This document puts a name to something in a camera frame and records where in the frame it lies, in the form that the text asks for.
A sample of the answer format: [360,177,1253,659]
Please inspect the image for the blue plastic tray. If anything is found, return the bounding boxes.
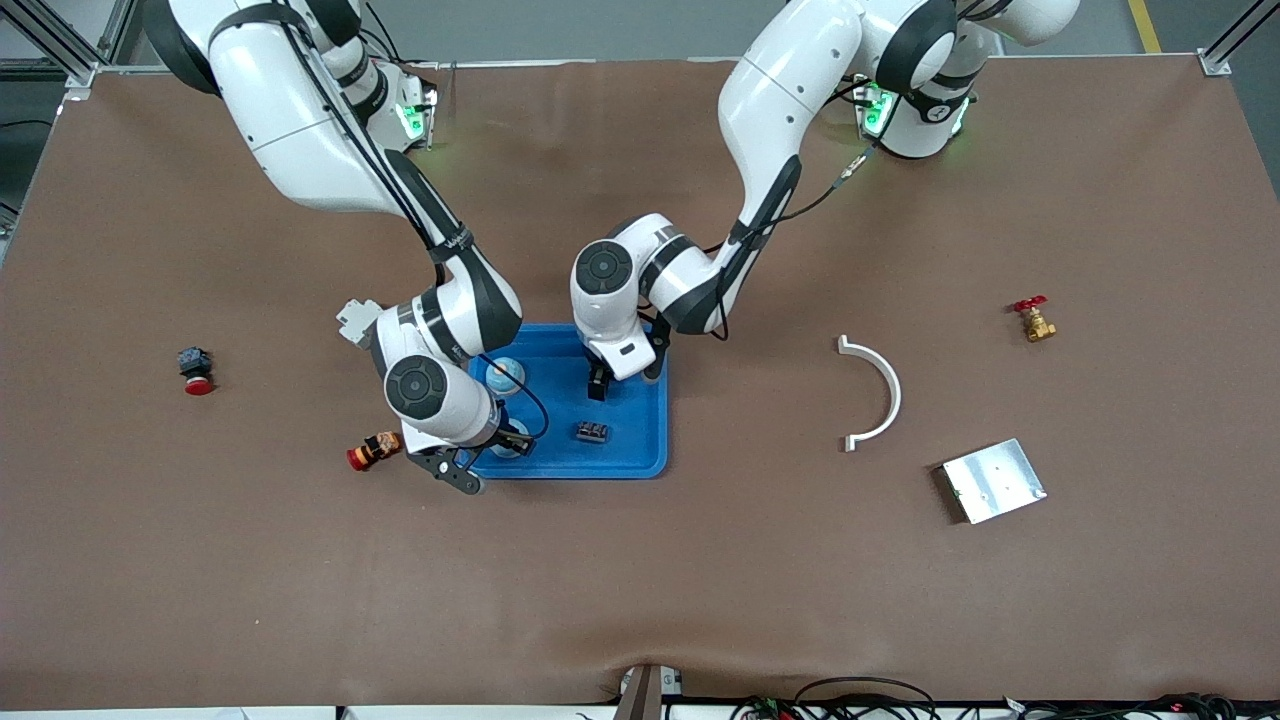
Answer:
[459,323,669,480]

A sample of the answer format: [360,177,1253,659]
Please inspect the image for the red yellow push button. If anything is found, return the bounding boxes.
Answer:
[346,431,403,472]

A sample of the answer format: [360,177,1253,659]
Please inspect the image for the white grey plastic clip part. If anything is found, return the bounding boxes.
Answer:
[336,298,386,349]

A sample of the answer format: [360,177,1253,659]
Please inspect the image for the grey metal table clamp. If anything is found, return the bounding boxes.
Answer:
[613,663,686,720]

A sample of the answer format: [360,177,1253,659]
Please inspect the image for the red button black block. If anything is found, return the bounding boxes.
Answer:
[177,346,215,396]

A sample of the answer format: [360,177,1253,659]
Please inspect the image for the aluminium metal plate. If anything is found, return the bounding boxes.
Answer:
[940,438,1048,525]

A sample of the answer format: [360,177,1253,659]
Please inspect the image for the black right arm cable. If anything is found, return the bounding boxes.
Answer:
[280,0,551,446]

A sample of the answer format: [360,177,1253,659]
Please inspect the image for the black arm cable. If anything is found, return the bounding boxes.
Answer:
[280,0,551,446]
[705,85,901,343]

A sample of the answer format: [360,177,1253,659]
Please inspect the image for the white curved half ring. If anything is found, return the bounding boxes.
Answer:
[837,335,902,453]

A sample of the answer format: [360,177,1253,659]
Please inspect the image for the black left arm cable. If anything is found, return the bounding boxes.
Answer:
[705,85,901,343]

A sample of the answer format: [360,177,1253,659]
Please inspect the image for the black right base cables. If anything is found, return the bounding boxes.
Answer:
[365,5,441,71]

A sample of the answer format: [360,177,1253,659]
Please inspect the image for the black cable loop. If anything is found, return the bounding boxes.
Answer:
[730,677,938,720]

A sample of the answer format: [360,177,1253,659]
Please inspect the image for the brass valve red handle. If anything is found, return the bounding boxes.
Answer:
[1012,296,1058,344]

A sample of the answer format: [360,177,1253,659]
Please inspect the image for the aluminium frame profile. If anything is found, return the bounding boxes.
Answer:
[1198,0,1280,77]
[0,0,151,101]

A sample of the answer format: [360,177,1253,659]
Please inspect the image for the cable bundle with connectors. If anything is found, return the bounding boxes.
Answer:
[1000,692,1241,720]

